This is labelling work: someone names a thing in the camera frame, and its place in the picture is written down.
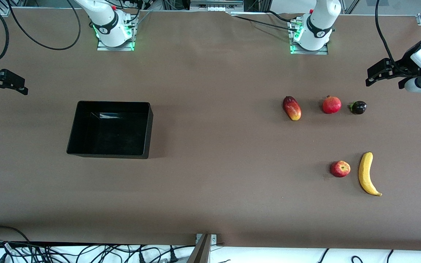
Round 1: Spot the yellow banana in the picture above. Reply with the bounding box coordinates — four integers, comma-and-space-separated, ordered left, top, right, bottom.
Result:
358, 152, 383, 197

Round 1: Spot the red apple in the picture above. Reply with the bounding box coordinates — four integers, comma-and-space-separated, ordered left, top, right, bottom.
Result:
330, 160, 351, 178

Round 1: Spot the black plastic box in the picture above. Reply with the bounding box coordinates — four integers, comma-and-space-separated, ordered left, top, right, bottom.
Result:
67, 101, 154, 159

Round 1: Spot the dark purple fruit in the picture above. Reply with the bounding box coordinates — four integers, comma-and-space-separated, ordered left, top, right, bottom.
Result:
349, 101, 367, 115

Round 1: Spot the red pomegranate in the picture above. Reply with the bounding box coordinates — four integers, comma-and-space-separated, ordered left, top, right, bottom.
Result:
322, 95, 342, 114

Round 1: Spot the red yellow mango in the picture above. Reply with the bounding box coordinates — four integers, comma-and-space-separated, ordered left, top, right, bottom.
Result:
283, 96, 302, 121

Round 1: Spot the grey power strip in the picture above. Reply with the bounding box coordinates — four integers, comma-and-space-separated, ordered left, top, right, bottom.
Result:
190, 0, 244, 12

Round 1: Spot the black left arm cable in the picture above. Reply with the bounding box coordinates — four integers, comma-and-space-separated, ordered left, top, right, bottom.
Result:
375, 0, 396, 65

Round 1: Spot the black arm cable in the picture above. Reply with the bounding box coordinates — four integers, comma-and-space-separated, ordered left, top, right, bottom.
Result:
375, 0, 396, 65
0, 0, 81, 63

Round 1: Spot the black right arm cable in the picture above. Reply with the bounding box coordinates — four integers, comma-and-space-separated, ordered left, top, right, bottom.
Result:
0, 0, 81, 63

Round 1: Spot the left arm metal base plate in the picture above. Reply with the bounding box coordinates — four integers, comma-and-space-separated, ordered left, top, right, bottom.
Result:
289, 18, 329, 56

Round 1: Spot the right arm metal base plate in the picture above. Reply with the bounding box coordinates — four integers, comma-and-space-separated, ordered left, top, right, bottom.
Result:
96, 15, 136, 52

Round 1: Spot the black base cable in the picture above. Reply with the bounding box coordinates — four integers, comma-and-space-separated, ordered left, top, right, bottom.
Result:
267, 10, 299, 24
232, 15, 300, 33

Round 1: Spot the black looping floor cable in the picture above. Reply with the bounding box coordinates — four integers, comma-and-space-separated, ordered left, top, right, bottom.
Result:
0, 225, 31, 244

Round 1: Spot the grey metal bracket bar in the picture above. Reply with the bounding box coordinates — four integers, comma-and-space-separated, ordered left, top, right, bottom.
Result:
187, 233, 218, 263

